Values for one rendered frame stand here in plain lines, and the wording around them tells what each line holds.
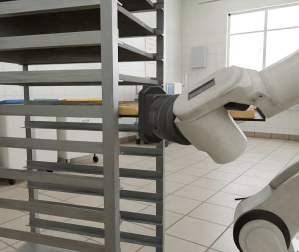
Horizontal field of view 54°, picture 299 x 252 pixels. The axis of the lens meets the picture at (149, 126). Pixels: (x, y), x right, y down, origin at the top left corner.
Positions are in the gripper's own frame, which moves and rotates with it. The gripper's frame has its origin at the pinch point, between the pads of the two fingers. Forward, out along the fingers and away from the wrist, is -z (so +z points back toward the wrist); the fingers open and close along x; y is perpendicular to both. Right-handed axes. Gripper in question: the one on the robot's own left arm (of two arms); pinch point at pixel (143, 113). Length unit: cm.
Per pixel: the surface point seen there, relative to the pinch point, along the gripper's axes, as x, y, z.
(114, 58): 12.3, 4.6, -5.8
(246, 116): -0.4, -19.8, 11.4
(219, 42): 103, -362, -400
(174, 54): 83, -298, -463
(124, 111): -0.3, 0.8, -9.3
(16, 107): 0.3, 24.4, -28.3
